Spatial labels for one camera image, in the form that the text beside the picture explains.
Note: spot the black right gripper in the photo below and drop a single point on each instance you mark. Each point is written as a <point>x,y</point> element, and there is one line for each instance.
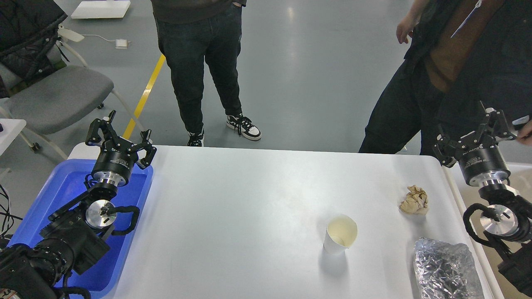
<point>478,164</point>

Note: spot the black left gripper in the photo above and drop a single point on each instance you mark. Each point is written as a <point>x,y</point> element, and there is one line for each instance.
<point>112,164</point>

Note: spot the white paper cup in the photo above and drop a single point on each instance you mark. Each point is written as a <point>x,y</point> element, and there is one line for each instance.
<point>340,234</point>

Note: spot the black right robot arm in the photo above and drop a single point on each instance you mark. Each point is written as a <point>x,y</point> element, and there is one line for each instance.
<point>505,222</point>

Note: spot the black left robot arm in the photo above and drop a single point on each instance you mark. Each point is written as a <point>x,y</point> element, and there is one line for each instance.
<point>75,238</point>

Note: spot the blue plastic tray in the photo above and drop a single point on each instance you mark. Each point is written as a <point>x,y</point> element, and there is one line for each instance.
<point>64,184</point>

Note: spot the grey office chair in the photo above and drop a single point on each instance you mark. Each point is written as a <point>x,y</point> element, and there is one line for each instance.
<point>62,98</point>

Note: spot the person in brown shirt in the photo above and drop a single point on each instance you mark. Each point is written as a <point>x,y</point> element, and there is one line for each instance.
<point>462,53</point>

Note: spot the crumpled brown paper ball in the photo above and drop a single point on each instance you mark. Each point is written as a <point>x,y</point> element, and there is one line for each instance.
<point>416,201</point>

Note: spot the small white side table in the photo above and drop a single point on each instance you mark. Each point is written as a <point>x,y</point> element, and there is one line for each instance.
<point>10,130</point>

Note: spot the person in dark jeans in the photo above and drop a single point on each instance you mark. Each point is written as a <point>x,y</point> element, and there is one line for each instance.
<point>193,34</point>

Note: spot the crumpled aluminium foil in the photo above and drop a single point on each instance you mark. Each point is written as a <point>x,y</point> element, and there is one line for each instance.
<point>445,271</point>

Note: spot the white flat board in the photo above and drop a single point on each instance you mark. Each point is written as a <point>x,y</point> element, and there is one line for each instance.
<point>101,9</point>

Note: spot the black jacket on chair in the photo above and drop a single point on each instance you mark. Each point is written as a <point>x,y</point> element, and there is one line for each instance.
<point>28,31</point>

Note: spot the white power adapter with cable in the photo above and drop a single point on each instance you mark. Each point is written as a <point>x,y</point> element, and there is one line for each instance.
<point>118,43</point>

